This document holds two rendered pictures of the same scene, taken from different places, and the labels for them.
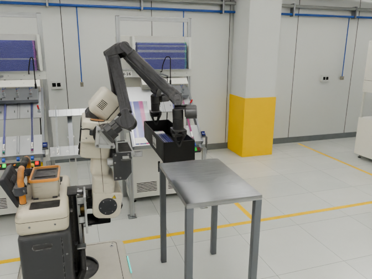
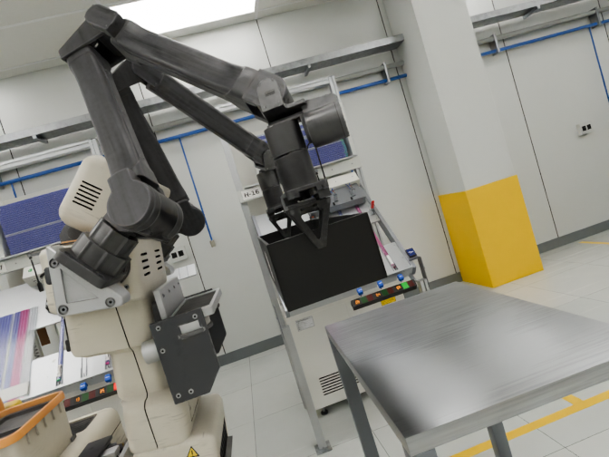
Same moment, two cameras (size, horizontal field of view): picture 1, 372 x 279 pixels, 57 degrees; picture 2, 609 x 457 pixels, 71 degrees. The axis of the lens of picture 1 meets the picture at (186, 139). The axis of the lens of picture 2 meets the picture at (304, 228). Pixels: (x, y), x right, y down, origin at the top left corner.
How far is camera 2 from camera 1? 1.18 m
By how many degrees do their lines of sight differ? 16
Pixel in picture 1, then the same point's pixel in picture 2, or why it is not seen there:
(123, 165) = (188, 352)
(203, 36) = (371, 123)
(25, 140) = not seen: hidden behind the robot
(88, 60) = (215, 206)
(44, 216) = not seen: outside the picture
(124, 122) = (122, 211)
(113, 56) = (79, 53)
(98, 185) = (138, 429)
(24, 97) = not seen: hidden behind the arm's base
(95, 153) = (110, 337)
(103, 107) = (93, 202)
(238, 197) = (581, 368)
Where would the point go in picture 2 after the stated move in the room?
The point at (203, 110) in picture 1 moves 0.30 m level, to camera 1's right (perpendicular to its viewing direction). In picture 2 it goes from (405, 231) to (436, 223)
